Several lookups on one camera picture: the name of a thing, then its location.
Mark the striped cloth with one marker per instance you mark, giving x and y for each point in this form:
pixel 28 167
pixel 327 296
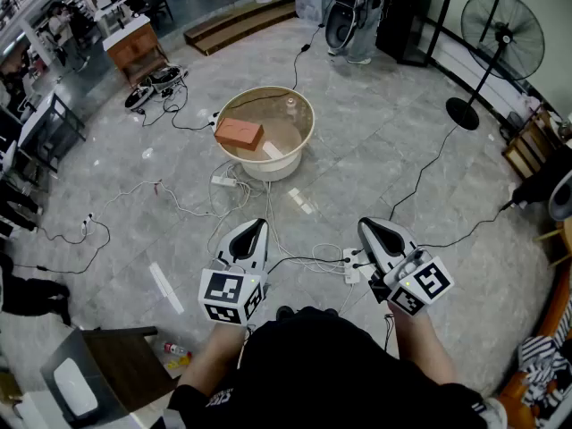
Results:
pixel 543 364

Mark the white and black device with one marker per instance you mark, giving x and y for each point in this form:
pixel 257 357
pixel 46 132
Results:
pixel 340 22

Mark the black and white appliance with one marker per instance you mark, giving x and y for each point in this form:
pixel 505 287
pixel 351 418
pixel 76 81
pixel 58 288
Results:
pixel 547 181

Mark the black frame table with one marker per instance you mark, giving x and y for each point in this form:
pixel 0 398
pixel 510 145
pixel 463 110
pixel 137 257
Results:
pixel 51 123

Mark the small clear container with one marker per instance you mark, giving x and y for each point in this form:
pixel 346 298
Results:
pixel 291 106

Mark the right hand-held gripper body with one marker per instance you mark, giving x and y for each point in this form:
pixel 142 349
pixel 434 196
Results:
pixel 418 280

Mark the black metal frame cabinet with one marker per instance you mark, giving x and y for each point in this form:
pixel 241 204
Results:
pixel 409 20

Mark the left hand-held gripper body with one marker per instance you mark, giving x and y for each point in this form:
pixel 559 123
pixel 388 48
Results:
pixel 232 286

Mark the person's black shoes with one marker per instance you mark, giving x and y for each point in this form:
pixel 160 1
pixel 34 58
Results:
pixel 308 312

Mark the wooden step platform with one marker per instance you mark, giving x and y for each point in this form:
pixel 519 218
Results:
pixel 237 22

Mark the white devices on floor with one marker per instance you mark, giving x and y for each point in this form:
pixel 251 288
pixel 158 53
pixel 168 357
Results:
pixel 156 81

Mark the wooden cabinet with white top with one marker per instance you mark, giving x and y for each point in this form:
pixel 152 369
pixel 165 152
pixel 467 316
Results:
pixel 134 47

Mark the round beige table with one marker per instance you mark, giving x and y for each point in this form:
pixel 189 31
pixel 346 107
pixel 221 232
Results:
pixel 286 128

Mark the black standing fan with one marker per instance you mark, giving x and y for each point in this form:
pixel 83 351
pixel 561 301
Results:
pixel 502 36

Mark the white oval pad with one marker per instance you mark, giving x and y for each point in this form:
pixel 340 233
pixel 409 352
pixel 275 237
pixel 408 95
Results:
pixel 75 387

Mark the orange seat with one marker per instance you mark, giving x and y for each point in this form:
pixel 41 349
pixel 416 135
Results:
pixel 556 315

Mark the yellow wrapper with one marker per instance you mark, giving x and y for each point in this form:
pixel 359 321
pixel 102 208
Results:
pixel 178 363

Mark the person's left forearm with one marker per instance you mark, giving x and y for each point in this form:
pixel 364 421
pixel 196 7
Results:
pixel 214 358

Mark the dark wooden table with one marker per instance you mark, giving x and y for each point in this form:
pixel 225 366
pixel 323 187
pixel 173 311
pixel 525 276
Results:
pixel 120 364

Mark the orange rectangular box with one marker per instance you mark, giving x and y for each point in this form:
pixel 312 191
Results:
pixel 238 133

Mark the clear plastic bottle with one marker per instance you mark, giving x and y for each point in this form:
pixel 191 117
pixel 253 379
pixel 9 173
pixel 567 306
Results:
pixel 176 349

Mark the white power strip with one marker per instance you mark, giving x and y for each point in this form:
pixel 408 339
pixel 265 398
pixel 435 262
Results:
pixel 223 180
pixel 351 266
pixel 213 119

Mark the white rectangular block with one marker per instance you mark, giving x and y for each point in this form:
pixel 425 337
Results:
pixel 272 150

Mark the person's right forearm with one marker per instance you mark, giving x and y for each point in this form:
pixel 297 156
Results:
pixel 422 351

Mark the person's black clothing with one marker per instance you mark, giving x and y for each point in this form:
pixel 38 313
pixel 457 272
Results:
pixel 330 373

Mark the wooden shelf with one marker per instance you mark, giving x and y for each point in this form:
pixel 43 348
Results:
pixel 532 145

